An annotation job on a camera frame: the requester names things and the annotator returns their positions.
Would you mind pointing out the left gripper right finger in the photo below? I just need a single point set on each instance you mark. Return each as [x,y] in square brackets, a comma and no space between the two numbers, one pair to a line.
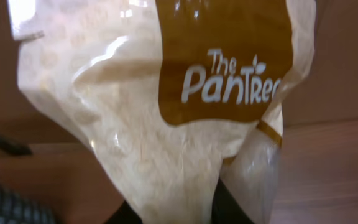
[225,209]

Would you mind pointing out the brown white snack wrapper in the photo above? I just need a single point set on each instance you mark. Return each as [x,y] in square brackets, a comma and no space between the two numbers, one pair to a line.
[170,95]

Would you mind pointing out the grey plastic mesh basket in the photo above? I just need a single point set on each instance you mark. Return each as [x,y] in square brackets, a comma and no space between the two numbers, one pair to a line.
[15,209]

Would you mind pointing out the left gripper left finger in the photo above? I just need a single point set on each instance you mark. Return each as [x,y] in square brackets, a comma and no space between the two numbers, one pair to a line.
[124,215]

